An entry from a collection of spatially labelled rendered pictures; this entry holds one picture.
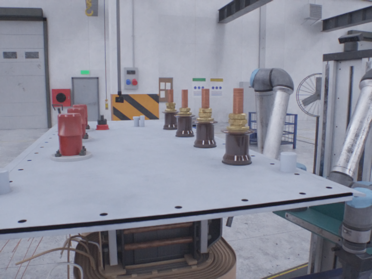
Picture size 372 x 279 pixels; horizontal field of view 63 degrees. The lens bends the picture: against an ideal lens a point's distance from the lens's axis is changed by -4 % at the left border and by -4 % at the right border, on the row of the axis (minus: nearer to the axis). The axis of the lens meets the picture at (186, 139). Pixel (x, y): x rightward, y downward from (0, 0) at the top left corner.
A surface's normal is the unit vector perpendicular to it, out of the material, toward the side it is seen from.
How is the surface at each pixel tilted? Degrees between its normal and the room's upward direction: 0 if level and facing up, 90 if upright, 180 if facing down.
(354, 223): 90
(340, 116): 90
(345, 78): 90
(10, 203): 0
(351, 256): 90
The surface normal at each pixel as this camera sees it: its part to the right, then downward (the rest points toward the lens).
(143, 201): 0.00, -0.99
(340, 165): -0.61, -0.50
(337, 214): -0.90, 0.07
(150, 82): 0.27, 0.14
